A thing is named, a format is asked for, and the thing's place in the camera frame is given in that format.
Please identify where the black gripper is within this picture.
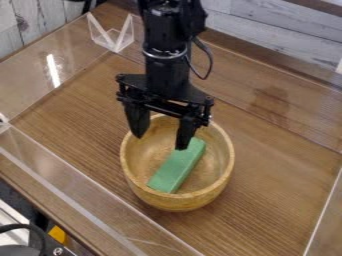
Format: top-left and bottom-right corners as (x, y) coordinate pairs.
(116, 56), (214, 150)

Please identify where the green rectangular block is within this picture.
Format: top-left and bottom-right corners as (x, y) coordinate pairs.
(147, 138), (206, 193)

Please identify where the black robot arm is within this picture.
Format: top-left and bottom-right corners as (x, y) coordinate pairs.
(116, 0), (214, 150)

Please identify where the brown wooden bowl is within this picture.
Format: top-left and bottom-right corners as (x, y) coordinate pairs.
(120, 114), (235, 212)

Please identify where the yellow and black device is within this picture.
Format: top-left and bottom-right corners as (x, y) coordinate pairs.
(28, 225), (85, 256)

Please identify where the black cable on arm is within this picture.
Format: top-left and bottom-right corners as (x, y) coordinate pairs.
(186, 36), (215, 81)

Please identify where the clear acrylic corner bracket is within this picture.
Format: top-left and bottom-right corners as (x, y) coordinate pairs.
(87, 13), (135, 53)

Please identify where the clear acrylic tray wall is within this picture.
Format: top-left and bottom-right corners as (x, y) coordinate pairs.
(0, 123), (204, 256)

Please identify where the black cable bottom left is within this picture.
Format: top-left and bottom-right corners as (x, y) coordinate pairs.
(0, 225), (49, 256)

